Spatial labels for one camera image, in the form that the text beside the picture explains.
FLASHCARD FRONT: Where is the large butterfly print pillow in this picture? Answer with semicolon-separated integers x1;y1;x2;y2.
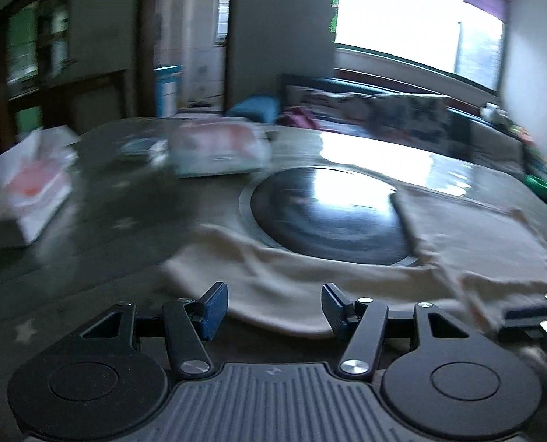
374;93;451;149

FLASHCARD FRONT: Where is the pink white tissue pack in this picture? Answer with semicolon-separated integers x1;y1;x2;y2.
169;119;270;179

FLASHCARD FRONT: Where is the grey pillow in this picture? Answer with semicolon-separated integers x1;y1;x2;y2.
466;119;526;176

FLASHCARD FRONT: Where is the blue white box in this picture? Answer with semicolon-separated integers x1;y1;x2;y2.
155;64;185;119

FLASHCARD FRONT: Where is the wooden door frame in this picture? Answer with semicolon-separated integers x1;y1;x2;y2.
135;0;237;119

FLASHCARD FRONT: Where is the beige garment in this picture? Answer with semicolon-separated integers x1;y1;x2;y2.
162;188;547;362

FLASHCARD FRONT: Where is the round black hotplate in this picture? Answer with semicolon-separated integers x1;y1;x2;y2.
239;163;428;269

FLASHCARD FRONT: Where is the teal sofa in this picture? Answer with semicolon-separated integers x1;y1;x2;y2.
226;74;547;222

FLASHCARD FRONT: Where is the pink cloth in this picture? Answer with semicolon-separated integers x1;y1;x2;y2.
279;105;319;128

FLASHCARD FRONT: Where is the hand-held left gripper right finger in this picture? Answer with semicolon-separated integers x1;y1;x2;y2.
322;282;469;379

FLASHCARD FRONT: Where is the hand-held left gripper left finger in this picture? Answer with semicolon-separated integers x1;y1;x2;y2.
80;281;230;377

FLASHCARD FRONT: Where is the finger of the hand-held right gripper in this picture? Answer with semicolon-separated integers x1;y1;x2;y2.
504;278;547;322
499;321;547;356

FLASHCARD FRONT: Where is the window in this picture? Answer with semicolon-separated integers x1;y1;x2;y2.
332;0;510;89

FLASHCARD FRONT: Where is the flat butterfly print pillow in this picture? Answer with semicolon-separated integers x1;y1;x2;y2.
284;87;376;125

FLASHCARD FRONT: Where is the green plastic bowl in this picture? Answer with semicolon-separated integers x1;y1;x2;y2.
523;174;547;197

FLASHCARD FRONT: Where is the dark wooden cabinet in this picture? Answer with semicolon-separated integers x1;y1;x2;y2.
0;0;138;164

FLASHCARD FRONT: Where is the green quilted table cover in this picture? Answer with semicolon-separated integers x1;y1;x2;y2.
0;117;547;442

